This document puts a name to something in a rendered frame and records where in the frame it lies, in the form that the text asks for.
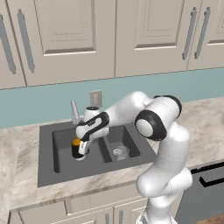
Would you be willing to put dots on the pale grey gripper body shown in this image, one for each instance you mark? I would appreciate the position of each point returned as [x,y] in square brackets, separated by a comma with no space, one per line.
[84,147]

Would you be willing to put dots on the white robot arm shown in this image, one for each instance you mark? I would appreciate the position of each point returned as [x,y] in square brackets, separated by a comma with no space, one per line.
[163,151]

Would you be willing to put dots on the grey sink tap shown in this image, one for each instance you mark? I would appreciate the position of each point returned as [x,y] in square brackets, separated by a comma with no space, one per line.
[75,112]

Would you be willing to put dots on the dark grey double sink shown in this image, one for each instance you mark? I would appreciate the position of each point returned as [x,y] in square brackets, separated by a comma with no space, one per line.
[46,157]

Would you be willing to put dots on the black bottle with orange cap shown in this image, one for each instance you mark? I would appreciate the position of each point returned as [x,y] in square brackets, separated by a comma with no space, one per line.
[75,146]

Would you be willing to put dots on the beige drawer front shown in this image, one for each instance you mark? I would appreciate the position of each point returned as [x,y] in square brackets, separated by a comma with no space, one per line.
[102,201]

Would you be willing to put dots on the beige base cupboard door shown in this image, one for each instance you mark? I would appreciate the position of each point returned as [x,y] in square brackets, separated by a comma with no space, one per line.
[131,214]
[84,218]

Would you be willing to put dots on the dark grey dishwasher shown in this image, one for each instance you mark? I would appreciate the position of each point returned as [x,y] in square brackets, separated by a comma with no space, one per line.
[201,201]

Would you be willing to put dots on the beige wall socket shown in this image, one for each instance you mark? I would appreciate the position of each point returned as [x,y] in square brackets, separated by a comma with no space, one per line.
[95,98]

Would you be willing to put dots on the beige wall cupboard door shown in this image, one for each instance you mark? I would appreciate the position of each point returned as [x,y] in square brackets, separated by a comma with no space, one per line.
[154,29]
[8,78]
[215,23]
[73,29]

